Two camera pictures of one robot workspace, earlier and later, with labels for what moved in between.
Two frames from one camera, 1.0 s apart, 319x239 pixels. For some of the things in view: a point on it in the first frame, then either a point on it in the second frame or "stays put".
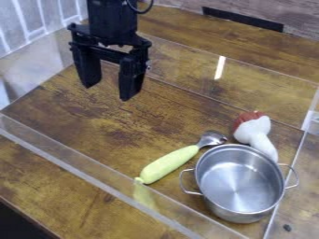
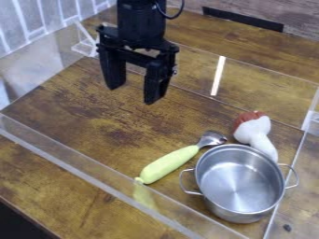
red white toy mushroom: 253,132 stays put
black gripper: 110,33 → 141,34
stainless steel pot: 241,179 stays put
